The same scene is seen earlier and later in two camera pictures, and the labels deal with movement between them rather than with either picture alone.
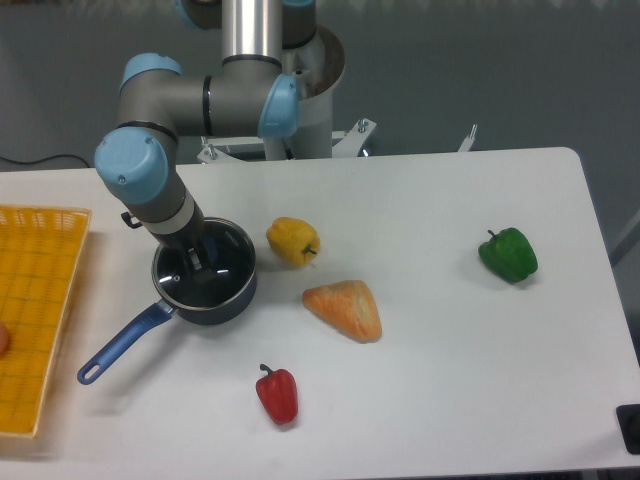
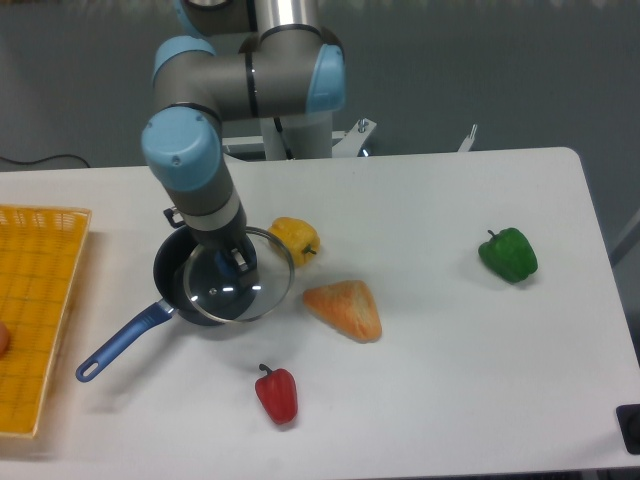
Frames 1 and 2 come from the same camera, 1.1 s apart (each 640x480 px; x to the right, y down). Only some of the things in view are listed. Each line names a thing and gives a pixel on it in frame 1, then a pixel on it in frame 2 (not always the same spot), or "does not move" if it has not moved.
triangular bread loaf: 349,306 does not move
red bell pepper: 277,391 does not move
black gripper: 190,239 → 228,238
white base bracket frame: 351,141 does not move
